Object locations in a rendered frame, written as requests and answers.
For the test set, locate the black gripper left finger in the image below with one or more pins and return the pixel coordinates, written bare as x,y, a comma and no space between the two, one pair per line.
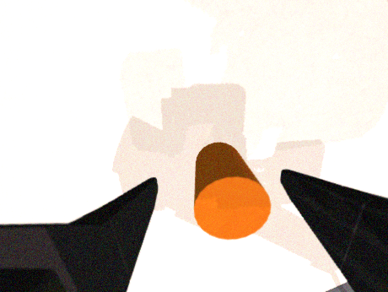
95,253

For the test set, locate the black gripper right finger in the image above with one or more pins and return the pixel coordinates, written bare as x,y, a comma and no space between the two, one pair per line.
350,224

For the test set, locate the orange knob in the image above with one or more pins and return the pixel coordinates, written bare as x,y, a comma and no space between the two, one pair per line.
229,202

